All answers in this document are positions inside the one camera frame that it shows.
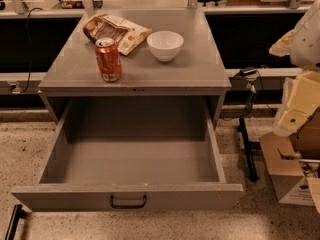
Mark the open grey top drawer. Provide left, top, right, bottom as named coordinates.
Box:
left=12, top=96, right=243, bottom=212

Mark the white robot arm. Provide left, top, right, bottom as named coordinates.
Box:
left=269, top=1, right=320, bottom=136

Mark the black bar bottom left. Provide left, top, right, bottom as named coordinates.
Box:
left=5, top=204, right=26, bottom=240

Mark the grey cabinet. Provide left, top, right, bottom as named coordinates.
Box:
left=39, top=8, right=231, bottom=120

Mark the white bowl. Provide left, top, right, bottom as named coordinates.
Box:
left=147, top=31, right=184, bottom=62

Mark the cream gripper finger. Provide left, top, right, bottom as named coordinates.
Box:
left=273, top=71, right=320, bottom=136
left=269, top=30, right=294, bottom=57

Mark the orange soda can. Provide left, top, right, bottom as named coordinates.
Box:
left=95, top=38, right=122, bottom=82

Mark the black drawer handle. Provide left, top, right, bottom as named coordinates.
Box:
left=109, top=195, right=147, bottom=210

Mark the cardboard box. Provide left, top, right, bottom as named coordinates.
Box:
left=259, top=110, right=320, bottom=213

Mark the black cable left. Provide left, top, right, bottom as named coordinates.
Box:
left=20, top=6, right=44, bottom=94

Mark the black power adapter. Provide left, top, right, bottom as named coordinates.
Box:
left=230, top=67, right=257, bottom=90

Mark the brown chip bag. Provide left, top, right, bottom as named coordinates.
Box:
left=83, top=14, right=152, bottom=56

